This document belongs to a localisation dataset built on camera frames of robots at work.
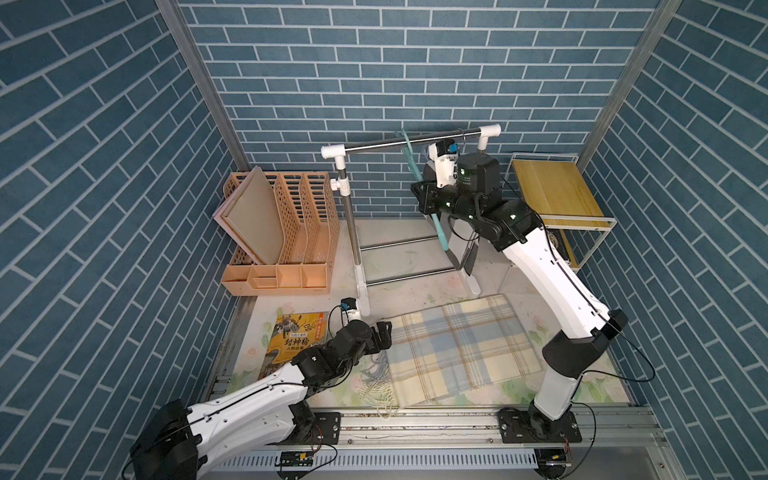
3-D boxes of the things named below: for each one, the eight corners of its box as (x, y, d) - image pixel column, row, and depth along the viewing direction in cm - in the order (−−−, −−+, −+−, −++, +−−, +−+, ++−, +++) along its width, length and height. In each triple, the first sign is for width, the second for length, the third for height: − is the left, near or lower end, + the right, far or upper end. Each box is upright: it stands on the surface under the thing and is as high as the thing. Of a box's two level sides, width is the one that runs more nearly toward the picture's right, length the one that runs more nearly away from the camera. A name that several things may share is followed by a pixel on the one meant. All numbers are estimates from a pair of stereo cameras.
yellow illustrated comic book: (262, 378, 84) (259, 375, 82) (280, 315, 96) (277, 311, 94) (321, 378, 84) (319, 375, 82) (331, 315, 96) (329, 311, 94)
